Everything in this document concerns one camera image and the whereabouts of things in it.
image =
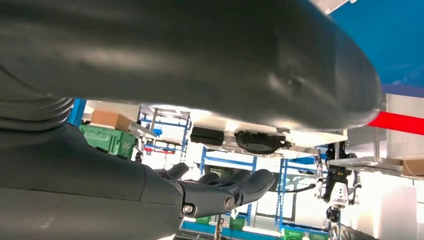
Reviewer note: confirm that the green plastic crate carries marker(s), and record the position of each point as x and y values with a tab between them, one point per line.
202	220
236	223
318	236
106	142
294	234

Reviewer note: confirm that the black and white robot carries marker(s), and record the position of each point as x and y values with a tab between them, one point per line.
336	185

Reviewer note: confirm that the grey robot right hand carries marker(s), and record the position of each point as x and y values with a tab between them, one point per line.
165	49

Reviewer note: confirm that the brown cardboard box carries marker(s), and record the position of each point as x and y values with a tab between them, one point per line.
414	167
109	120

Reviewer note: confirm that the blue steel shelf rack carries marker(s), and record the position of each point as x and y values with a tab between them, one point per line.
282	198
76	112
228	161
169	123

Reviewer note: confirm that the black lamp housing part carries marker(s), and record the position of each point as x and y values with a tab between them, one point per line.
261	142

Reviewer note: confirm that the red barrier belt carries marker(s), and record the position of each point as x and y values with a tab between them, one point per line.
397	123

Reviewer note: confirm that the flat black plastic part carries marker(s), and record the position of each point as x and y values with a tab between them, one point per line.
207	136

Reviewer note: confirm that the steel table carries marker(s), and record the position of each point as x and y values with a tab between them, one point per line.
364	164

